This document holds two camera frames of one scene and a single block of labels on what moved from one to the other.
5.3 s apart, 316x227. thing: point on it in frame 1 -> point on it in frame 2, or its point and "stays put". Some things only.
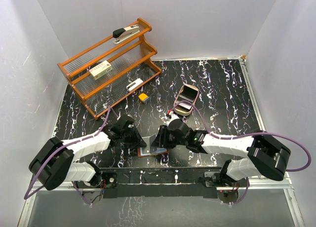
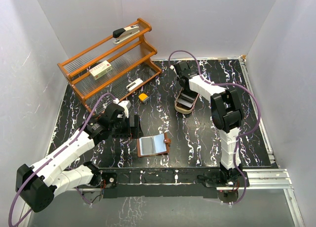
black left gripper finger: x=138 y=141 -> x=136 y=132
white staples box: x=101 y=70 stays put
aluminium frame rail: x=260 y=183 stays put
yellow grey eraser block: x=143 y=97 stays put
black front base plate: x=161 y=182 stays put
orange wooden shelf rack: x=105 y=73 stays put
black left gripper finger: x=131 y=146 -> x=121 y=133
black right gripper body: x=168 y=140 -> x=178 y=79
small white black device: x=131 y=87 stays put
